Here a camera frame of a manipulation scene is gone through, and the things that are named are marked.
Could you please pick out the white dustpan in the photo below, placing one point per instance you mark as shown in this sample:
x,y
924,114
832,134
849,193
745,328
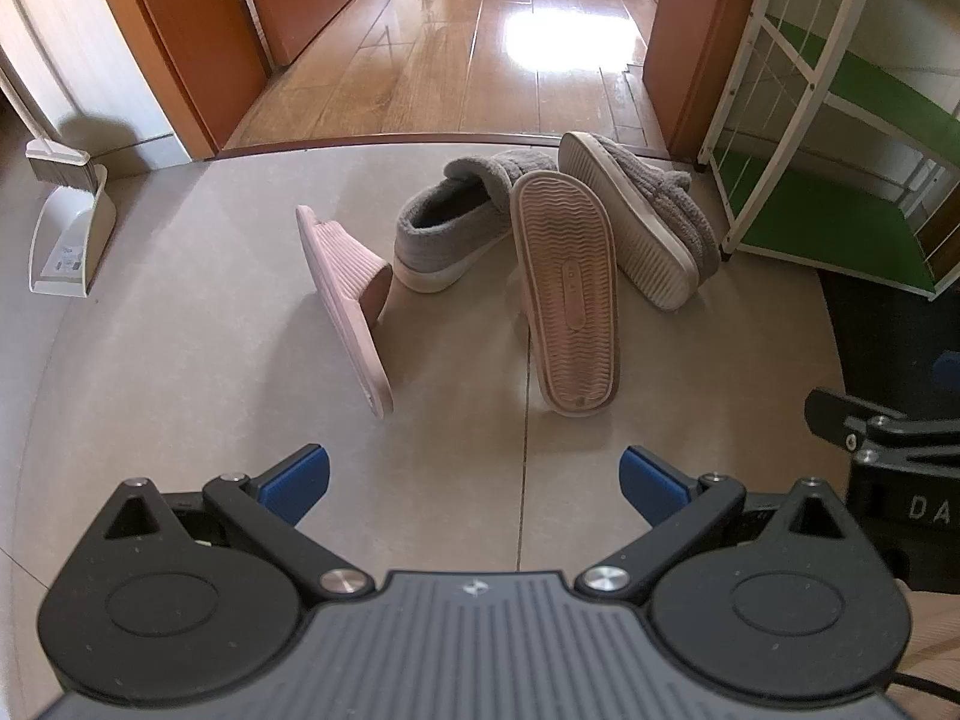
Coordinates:
x,y
71,240

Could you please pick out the pink ribbed slide slipper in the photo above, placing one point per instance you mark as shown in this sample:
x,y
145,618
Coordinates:
x,y
570,292
345,292

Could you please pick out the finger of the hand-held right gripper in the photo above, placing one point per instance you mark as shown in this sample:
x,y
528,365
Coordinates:
x,y
840,416

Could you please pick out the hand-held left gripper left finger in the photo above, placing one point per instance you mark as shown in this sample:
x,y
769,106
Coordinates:
x,y
300,481

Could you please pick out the white broom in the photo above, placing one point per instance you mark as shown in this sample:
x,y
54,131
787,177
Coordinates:
x,y
60,165

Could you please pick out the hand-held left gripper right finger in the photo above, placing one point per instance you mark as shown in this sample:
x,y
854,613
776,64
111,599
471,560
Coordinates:
x,y
651,484

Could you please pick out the grey fluffy slipper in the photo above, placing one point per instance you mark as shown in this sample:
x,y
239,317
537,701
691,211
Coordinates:
x,y
450,240
637,217

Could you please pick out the white rack with green shelves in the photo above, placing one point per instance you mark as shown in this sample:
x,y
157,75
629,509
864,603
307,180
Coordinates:
x,y
840,187

